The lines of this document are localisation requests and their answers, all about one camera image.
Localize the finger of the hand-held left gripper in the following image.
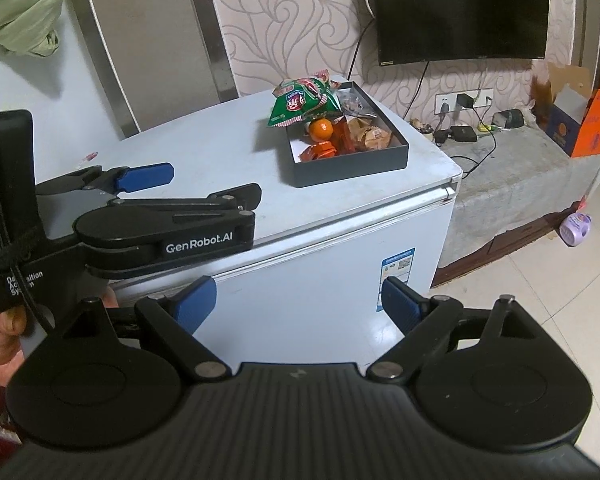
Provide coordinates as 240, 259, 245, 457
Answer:
35, 161, 176, 196
107, 182, 263, 221

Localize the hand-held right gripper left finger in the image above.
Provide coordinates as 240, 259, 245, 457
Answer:
62, 275, 233, 383

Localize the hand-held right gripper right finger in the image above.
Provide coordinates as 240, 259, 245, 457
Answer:
366, 275, 531, 381

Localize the orange snack packet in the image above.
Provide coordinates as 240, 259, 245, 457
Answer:
300, 142, 338, 163

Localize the green striped snack bag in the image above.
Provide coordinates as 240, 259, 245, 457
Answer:
266, 77, 342, 128

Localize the orange tangerine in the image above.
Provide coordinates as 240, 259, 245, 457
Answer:
307, 117, 336, 143

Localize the grey cardboard box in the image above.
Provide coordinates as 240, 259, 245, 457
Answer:
277, 80, 411, 189

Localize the person's left hand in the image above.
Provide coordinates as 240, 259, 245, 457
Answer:
0, 287, 51, 390

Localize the grey cloth-covered bench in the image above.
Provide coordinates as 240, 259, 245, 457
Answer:
410, 120, 600, 286

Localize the small cup with items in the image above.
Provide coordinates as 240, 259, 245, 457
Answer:
411, 119, 436, 143

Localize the purple plastic bottle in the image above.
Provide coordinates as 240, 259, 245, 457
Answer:
559, 210, 595, 247

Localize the green white device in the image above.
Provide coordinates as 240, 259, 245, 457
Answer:
492, 109, 526, 130

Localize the open brown cardboard box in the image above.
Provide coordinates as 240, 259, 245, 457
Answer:
532, 62, 598, 158

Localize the white wall socket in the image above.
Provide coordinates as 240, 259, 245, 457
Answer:
434, 87, 495, 115

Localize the black wall television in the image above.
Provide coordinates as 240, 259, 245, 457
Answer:
367, 0, 551, 67

